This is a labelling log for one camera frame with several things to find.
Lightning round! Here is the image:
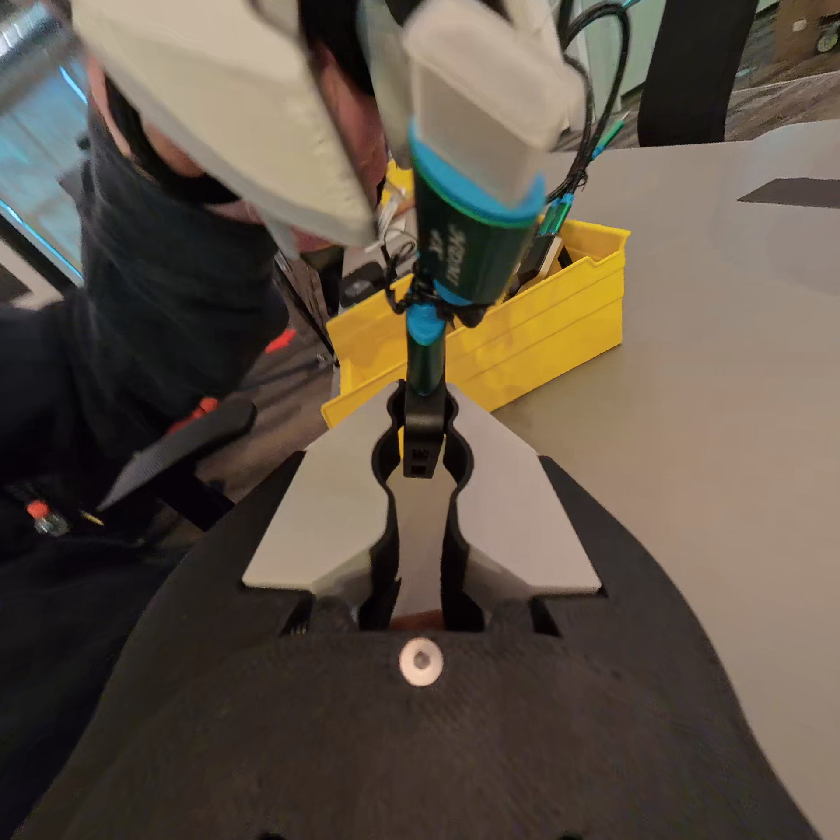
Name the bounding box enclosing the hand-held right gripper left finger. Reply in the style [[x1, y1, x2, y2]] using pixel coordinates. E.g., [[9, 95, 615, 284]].
[[241, 379, 404, 632]]

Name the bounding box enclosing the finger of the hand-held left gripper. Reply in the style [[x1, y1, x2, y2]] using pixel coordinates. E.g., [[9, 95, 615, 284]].
[[400, 0, 586, 153], [71, 0, 378, 249]]

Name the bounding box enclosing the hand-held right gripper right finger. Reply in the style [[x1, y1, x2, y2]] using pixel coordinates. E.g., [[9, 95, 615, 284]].
[[441, 382, 603, 632]]

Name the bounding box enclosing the translucent plug cap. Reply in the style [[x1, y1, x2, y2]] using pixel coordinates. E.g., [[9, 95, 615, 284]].
[[413, 62, 547, 201]]

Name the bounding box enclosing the black plug cap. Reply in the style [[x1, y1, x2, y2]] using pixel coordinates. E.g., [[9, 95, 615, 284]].
[[399, 386, 450, 481]]

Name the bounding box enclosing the thick braided hdmi cable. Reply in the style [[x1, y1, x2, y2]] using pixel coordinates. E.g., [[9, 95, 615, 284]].
[[535, 0, 634, 240]]

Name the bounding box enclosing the yellow plastic bin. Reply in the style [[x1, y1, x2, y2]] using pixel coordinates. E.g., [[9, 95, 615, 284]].
[[320, 161, 632, 431]]

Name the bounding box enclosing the thin braided hdmi cable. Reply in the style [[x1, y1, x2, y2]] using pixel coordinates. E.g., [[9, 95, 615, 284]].
[[384, 121, 549, 398]]

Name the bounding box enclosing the person's left forearm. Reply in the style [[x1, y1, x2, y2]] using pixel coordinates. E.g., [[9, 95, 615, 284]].
[[79, 79, 293, 408]]

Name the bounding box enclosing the black chair armrest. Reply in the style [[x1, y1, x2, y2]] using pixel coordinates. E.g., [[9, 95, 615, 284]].
[[97, 397, 258, 529]]

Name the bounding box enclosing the black office chair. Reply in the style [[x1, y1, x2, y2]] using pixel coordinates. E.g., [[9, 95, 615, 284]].
[[637, 0, 760, 148]]

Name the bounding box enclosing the person's dark sweater torso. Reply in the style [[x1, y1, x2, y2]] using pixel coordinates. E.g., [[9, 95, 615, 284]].
[[0, 289, 198, 840]]

